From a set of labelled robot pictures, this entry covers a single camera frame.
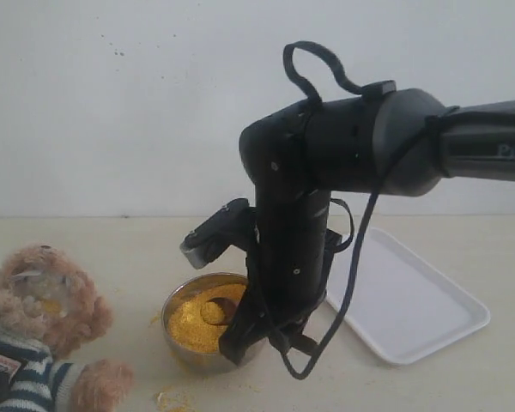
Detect yellow millet grains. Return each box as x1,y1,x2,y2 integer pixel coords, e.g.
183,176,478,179
167,283,246,354

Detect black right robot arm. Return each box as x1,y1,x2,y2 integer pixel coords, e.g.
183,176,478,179
219,88,515,364

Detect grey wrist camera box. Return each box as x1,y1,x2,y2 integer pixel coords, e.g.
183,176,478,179
179,197,257,270

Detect white rectangular plastic tray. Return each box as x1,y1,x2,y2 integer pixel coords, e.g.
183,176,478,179
344,227,490,366

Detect brown plush teddy bear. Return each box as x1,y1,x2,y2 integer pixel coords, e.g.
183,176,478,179
0,245,133,411

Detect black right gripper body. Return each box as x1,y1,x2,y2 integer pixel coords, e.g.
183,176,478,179
218,274,325,365

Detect dark brown wooden spoon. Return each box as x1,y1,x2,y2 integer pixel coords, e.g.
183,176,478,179
200,297,238,326

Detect spilled yellow grain pile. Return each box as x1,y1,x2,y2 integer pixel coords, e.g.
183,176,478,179
154,385,197,412

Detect steel bowl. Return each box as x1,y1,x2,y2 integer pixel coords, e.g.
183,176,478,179
161,272,265,375

